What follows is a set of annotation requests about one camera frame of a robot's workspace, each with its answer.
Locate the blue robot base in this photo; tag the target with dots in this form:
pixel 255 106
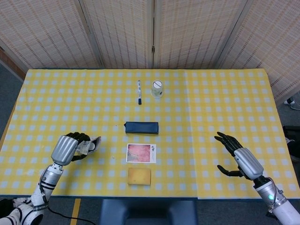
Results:
pixel 147 213

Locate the blue white toothpaste box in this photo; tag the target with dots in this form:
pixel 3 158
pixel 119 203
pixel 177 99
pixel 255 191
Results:
pixel 97 144

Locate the yellow white checked tablecloth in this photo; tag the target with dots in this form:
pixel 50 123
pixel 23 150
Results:
pixel 187 117

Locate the blue white marker pen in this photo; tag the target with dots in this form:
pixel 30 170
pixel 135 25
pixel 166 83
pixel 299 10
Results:
pixel 139 92

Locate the brass screen hinge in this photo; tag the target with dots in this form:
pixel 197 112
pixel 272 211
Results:
pixel 153 49

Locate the white grey shoe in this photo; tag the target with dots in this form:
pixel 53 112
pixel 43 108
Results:
pixel 293 104

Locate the woven folding screen panel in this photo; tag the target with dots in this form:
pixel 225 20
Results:
pixel 44 32
pixel 274 42
pixel 192 32
pixel 122 32

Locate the black bag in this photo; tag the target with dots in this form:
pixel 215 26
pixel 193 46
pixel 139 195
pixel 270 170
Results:
pixel 294 143

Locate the red photo postcard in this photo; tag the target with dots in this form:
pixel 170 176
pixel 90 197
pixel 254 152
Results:
pixel 139 152

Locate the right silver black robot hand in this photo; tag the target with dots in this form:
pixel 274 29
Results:
pixel 248 161

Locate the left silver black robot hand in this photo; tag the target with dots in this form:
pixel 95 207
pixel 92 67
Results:
pixel 63 150

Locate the dark blue rectangular case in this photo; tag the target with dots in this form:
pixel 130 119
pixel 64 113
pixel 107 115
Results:
pixel 141 128

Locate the yellow sponge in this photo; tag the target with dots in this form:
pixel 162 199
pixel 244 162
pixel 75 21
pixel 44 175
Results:
pixel 139 176

